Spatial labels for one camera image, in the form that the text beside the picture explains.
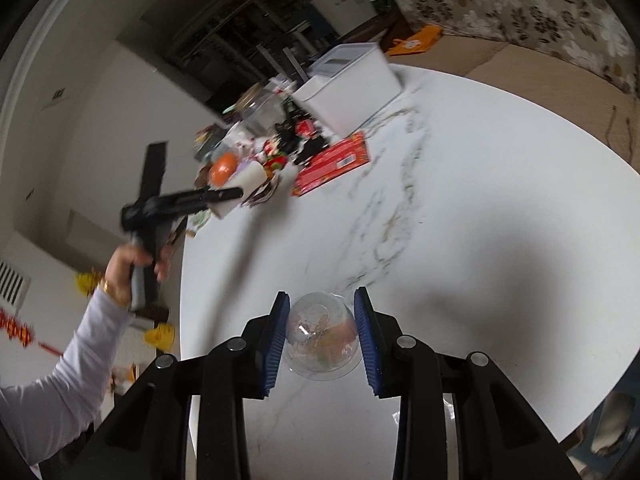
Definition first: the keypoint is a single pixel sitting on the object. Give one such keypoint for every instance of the flat red carton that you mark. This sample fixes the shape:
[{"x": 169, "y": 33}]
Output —
[{"x": 330, "y": 165}]

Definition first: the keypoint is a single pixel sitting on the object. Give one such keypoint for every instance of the heap of mixed snack packets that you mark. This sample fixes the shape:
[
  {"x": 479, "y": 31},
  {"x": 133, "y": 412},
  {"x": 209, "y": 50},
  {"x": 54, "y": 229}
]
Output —
[{"x": 295, "y": 145}]

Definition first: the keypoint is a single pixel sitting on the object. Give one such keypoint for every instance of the orange fruit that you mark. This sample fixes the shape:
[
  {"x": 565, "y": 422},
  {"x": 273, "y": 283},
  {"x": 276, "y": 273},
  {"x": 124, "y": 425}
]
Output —
[{"x": 223, "y": 169}]

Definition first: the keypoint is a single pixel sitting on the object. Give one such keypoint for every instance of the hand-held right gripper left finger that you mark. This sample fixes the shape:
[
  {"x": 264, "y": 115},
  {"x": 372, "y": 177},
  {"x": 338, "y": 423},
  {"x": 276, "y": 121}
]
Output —
[{"x": 277, "y": 342}]

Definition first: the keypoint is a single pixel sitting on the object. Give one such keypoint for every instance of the person's left hand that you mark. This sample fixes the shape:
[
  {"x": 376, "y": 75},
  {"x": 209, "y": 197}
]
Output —
[{"x": 120, "y": 272}]

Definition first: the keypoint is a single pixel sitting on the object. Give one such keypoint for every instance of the white plastic storage box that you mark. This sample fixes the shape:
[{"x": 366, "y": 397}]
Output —
[{"x": 350, "y": 95}]

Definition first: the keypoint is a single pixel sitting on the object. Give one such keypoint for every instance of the dark blue stool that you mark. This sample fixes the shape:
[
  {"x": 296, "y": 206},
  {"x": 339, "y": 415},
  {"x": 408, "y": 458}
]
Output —
[{"x": 592, "y": 460}]

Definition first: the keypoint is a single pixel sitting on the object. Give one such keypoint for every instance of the dark display cabinet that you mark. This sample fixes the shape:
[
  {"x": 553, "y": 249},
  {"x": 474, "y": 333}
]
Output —
[{"x": 240, "y": 25}]

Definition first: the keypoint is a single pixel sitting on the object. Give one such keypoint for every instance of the red hanging decoration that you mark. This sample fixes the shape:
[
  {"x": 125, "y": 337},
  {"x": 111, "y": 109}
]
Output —
[{"x": 17, "y": 331}]

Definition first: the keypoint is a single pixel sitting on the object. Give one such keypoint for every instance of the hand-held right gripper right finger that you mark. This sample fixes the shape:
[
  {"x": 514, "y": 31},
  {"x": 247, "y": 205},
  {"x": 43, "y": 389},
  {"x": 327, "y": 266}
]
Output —
[{"x": 367, "y": 347}]

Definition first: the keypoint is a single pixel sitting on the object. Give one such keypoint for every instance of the white wall vent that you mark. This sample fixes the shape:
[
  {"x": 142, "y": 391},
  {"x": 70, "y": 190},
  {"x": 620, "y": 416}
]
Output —
[{"x": 11, "y": 285}]

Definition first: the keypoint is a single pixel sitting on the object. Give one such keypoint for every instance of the beige floral sofa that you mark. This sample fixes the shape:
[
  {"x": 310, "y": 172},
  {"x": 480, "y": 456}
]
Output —
[{"x": 525, "y": 15}]

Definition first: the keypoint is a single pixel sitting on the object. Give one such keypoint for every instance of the yellow hanging ornament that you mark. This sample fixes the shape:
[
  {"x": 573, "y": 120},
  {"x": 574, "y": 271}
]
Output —
[{"x": 89, "y": 281}]

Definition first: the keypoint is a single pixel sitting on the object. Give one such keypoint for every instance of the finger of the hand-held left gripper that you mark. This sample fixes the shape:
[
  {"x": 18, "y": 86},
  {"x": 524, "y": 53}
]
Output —
[{"x": 210, "y": 196}]

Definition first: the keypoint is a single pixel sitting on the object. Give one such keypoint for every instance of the yellow plastic item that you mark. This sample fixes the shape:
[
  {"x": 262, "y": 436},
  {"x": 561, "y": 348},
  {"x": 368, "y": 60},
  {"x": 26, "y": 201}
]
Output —
[{"x": 160, "y": 336}]

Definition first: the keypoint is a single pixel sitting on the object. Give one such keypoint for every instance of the orange paper bag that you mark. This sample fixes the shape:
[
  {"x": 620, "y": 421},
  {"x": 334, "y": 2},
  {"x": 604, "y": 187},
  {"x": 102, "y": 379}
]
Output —
[{"x": 415, "y": 42}]

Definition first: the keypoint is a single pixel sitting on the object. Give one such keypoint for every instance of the clear glass jar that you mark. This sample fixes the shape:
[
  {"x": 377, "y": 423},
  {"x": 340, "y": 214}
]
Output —
[{"x": 260, "y": 110}]

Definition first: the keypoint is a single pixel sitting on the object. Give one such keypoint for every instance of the white cabinet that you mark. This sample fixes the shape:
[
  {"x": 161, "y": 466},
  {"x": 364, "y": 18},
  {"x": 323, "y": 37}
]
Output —
[{"x": 350, "y": 2}]

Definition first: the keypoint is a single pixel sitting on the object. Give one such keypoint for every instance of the white paper cup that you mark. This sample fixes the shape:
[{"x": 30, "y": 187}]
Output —
[{"x": 246, "y": 179}]

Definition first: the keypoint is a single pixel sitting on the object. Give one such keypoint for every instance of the person's left forearm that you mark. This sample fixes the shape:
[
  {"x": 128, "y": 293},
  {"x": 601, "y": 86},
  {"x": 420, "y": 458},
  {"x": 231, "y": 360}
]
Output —
[{"x": 65, "y": 390}]

